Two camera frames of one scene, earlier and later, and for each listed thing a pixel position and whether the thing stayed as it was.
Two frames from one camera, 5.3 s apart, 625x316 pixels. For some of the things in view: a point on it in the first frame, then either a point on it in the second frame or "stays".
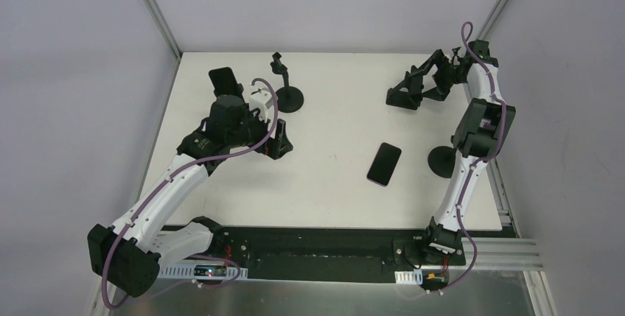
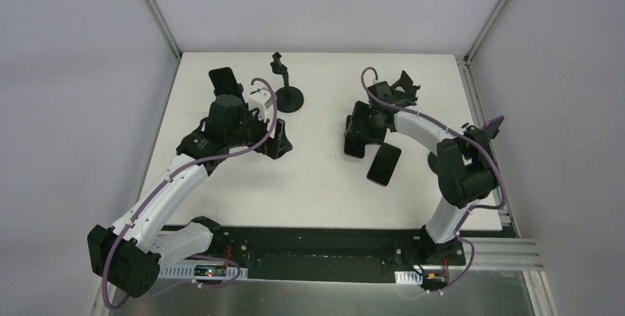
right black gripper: [425, 79] -> [358, 135]
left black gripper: [276, 139] stays
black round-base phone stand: [290, 99] stays
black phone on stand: [223, 81] stays
